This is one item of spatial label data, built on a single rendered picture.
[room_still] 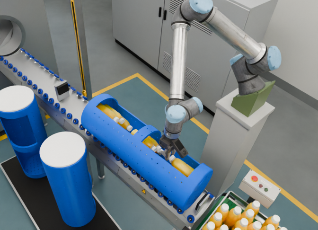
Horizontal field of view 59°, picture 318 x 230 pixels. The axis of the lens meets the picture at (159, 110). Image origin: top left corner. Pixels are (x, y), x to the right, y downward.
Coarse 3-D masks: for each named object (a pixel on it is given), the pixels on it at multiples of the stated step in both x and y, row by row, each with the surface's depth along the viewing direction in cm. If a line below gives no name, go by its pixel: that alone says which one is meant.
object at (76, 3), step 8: (72, 0) 200; (80, 0) 203; (72, 8) 205; (80, 8) 206; (72, 16) 211; (80, 16) 210; (80, 24) 214; (80, 32) 218; (80, 40) 222; (80, 48) 227; (80, 56) 234; (80, 64) 241; (88, 64) 243; (80, 72) 248; (88, 72) 249; (88, 80) 254; (88, 88) 260; (88, 96) 266
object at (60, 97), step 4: (64, 80) 216; (56, 84) 212; (60, 84) 212; (64, 84) 214; (56, 88) 211; (60, 88) 212; (64, 88) 215; (68, 88) 218; (56, 92) 214; (60, 92) 214; (64, 92) 217; (68, 92) 223; (60, 96) 218; (64, 96) 222; (68, 96) 225; (60, 100) 221
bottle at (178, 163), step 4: (172, 160) 159; (176, 160) 158; (180, 160) 158; (172, 164) 158; (176, 164) 157; (180, 164) 157; (184, 164) 158; (176, 168) 157; (180, 168) 156; (184, 168) 156; (188, 168) 157; (184, 172) 156; (188, 172) 156
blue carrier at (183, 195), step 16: (96, 96) 185; (96, 112) 178; (128, 112) 194; (96, 128) 177; (112, 128) 171; (144, 128) 169; (112, 144) 172; (128, 144) 165; (144, 144) 161; (128, 160) 167; (144, 160) 159; (160, 160) 155; (192, 160) 172; (144, 176) 163; (160, 176) 154; (176, 176) 150; (192, 176) 148; (208, 176) 157; (176, 192) 150; (192, 192) 146
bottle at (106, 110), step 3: (99, 105) 188; (102, 105) 188; (99, 108) 186; (102, 108) 186; (105, 108) 186; (108, 108) 187; (102, 111) 185; (105, 111) 184; (108, 111) 184; (111, 111) 184; (108, 114) 183; (111, 114) 183; (114, 114) 184; (111, 117) 182; (114, 117) 182
